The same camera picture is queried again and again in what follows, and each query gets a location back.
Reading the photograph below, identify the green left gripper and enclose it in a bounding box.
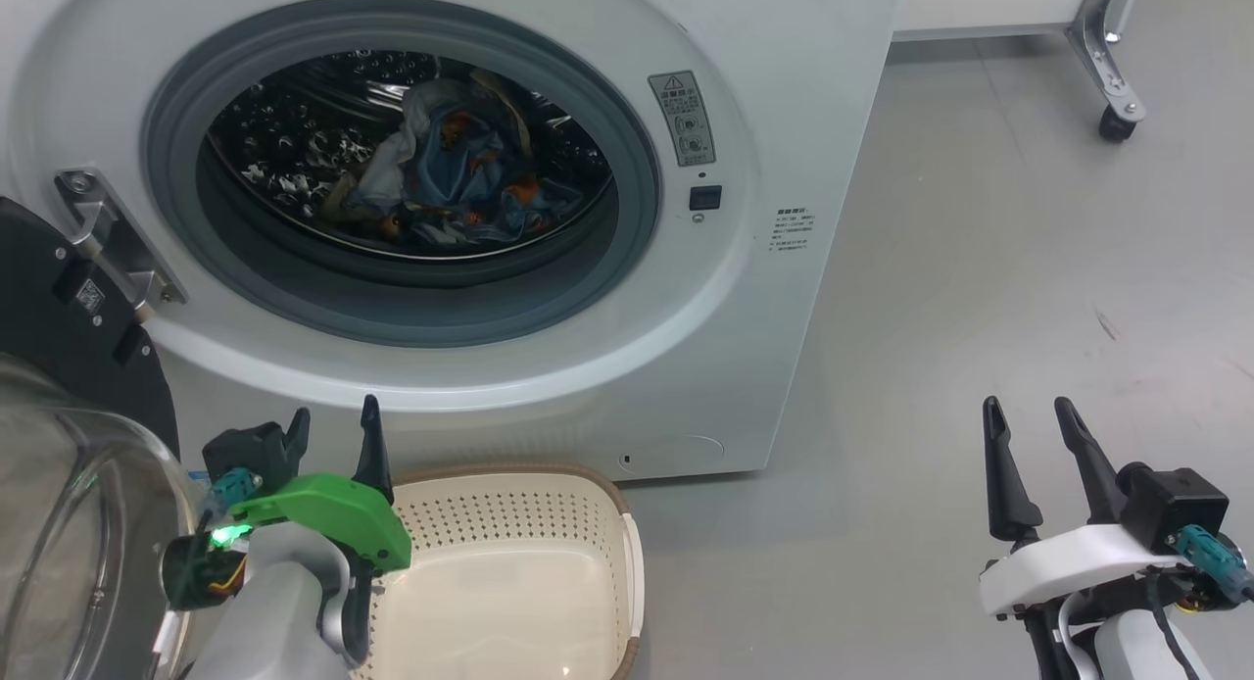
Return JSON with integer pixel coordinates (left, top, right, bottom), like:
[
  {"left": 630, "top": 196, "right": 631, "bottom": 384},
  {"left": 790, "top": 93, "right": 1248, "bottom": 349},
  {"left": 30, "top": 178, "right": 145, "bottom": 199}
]
[{"left": 227, "top": 394, "right": 412, "bottom": 575}]

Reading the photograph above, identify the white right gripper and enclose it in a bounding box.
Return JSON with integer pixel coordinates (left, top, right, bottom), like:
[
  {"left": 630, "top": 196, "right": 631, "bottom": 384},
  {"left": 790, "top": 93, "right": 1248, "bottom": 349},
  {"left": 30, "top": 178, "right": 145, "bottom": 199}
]
[{"left": 980, "top": 396, "right": 1191, "bottom": 617}]

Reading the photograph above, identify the black glass washing machine door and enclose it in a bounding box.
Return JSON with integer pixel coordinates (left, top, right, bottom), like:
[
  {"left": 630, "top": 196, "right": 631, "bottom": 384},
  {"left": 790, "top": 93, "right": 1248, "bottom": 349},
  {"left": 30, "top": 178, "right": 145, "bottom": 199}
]
[{"left": 0, "top": 195, "right": 212, "bottom": 680}]

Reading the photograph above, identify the cream garment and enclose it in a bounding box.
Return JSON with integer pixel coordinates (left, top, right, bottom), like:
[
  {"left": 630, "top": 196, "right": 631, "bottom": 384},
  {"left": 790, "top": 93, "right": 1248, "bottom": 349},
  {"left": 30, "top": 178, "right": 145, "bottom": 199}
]
[{"left": 343, "top": 77, "right": 461, "bottom": 220}]

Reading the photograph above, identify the cream perforated laundry basket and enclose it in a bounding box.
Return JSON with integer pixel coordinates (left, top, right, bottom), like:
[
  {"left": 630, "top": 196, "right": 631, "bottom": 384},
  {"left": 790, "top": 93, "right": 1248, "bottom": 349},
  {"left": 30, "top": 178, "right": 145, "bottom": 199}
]
[{"left": 348, "top": 462, "right": 646, "bottom": 680}]

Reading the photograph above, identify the grey metal door hinge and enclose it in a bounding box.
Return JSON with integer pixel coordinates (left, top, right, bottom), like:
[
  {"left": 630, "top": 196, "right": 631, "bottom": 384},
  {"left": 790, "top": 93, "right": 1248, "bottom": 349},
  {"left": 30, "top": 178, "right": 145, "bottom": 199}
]
[{"left": 54, "top": 168, "right": 187, "bottom": 323}]

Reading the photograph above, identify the white washing machine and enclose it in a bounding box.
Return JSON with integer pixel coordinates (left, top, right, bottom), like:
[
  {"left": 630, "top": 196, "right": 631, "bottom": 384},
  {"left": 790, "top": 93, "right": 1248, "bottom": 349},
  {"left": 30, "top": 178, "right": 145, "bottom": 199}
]
[{"left": 0, "top": 0, "right": 907, "bottom": 483}]

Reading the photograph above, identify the round filter cover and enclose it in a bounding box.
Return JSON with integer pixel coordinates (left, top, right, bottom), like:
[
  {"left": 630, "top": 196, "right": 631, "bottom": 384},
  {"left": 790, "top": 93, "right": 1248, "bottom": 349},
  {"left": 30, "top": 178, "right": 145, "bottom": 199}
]
[{"left": 617, "top": 433, "right": 726, "bottom": 475}]

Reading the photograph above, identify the printed text notice label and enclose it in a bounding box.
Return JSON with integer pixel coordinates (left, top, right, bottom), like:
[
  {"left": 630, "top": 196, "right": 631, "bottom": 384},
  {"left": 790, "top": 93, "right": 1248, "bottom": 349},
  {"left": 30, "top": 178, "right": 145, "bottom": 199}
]
[{"left": 769, "top": 208, "right": 819, "bottom": 255}]

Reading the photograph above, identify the grey metal caster leg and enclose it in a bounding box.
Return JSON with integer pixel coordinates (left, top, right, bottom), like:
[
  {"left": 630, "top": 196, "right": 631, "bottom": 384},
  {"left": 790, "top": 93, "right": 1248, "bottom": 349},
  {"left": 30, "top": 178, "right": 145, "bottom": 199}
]
[{"left": 1066, "top": 0, "right": 1147, "bottom": 144}]

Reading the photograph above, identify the grey warning sticker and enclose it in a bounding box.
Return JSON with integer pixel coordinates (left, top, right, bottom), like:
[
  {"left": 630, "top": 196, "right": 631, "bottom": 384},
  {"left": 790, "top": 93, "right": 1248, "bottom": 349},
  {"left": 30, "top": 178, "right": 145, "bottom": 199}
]
[{"left": 648, "top": 70, "right": 716, "bottom": 168}]

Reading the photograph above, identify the white partition board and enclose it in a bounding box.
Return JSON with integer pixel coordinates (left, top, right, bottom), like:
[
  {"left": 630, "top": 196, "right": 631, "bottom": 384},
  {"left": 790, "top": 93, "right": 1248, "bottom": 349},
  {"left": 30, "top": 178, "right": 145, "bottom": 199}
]
[{"left": 892, "top": 0, "right": 1093, "bottom": 42}]

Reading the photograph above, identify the teal-plug left camera cable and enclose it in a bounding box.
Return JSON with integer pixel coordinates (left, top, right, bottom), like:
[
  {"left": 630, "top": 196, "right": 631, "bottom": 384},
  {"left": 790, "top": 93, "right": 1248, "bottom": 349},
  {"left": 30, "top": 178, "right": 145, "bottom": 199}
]
[{"left": 211, "top": 467, "right": 264, "bottom": 510}]

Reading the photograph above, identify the teal-plug camera cable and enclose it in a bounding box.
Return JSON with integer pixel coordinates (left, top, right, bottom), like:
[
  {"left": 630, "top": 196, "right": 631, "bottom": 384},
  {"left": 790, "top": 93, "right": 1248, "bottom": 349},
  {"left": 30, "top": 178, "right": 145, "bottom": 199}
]
[
  {"left": 211, "top": 467, "right": 264, "bottom": 510},
  {"left": 1171, "top": 523, "right": 1254, "bottom": 603}
]

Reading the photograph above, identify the teal-plug right camera cable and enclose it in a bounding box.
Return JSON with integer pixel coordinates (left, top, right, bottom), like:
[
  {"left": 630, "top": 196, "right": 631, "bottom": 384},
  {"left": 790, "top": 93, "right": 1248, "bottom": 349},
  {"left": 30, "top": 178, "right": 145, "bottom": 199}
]
[{"left": 1171, "top": 523, "right": 1254, "bottom": 603}]

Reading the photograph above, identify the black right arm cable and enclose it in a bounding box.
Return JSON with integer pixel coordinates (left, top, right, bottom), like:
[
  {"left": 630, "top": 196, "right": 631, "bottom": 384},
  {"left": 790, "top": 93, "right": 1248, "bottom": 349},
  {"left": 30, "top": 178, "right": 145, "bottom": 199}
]
[{"left": 1146, "top": 572, "right": 1206, "bottom": 680}]

